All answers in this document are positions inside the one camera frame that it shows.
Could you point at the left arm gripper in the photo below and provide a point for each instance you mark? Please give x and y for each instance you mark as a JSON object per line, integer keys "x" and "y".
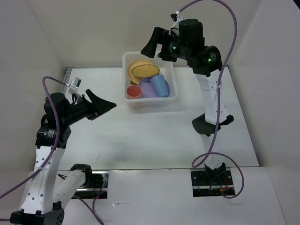
{"x": 101, "y": 106}

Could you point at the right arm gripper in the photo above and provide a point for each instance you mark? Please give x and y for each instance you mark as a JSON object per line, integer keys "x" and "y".
{"x": 157, "y": 36}

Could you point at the round bamboo woven tray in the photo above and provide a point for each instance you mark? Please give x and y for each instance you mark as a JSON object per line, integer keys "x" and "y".
{"x": 146, "y": 71}

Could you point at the blue plastic cup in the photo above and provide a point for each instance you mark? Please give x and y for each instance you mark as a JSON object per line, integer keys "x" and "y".
{"x": 159, "y": 85}

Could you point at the yellow plastic plate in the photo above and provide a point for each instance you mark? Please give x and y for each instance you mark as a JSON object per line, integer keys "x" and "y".
{"x": 132, "y": 67}

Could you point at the purple plastic plate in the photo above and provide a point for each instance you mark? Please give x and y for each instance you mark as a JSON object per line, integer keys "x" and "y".
{"x": 148, "y": 90}

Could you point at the pink plastic cup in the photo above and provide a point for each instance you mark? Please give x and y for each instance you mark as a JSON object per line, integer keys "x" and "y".
{"x": 134, "y": 92}

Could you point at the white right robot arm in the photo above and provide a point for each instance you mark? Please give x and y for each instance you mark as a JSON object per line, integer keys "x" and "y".
{"x": 208, "y": 68}

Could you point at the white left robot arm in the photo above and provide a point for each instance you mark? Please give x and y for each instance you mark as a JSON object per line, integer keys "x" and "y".
{"x": 43, "y": 204}

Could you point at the translucent white plastic bin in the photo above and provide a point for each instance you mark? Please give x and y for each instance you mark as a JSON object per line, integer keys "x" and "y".
{"x": 166, "y": 69}

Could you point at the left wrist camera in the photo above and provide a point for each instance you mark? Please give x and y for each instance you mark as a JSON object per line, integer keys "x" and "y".
{"x": 73, "y": 86}

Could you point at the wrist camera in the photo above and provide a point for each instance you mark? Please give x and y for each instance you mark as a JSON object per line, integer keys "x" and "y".
{"x": 176, "y": 18}
{"x": 73, "y": 86}

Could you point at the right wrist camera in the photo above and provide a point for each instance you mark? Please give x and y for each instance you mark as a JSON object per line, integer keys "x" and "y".
{"x": 176, "y": 18}

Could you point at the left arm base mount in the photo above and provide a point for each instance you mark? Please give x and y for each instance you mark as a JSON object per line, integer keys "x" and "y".
{"x": 97, "y": 183}

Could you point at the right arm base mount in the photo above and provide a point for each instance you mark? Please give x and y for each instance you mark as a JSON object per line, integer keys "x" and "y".
{"x": 203, "y": 187}

